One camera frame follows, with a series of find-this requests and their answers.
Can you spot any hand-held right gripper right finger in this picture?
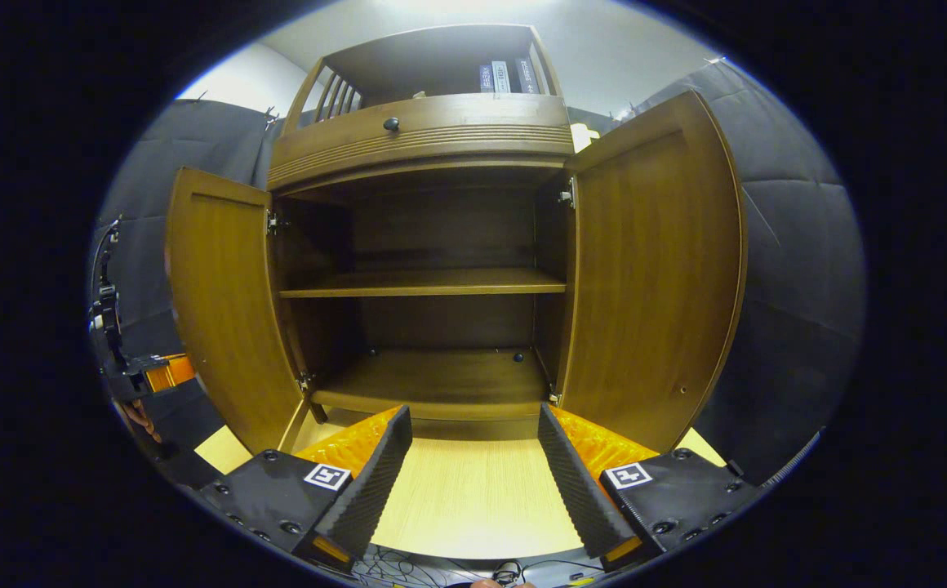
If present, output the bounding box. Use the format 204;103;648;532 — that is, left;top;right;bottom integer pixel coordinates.
537;402;768;572

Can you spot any wooden cabinet door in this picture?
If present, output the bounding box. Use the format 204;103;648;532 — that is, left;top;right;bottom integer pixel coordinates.
165;167;307;456
559;90;748;454

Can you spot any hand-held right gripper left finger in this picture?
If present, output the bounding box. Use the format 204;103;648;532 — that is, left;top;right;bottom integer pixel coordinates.
196;404;414;572

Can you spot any wooden drawer with black knob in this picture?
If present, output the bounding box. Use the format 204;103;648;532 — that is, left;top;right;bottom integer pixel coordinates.
268;92;576;193

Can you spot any black backdrop cloth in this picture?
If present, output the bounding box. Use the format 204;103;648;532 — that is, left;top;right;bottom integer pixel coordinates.
90;57;868;491

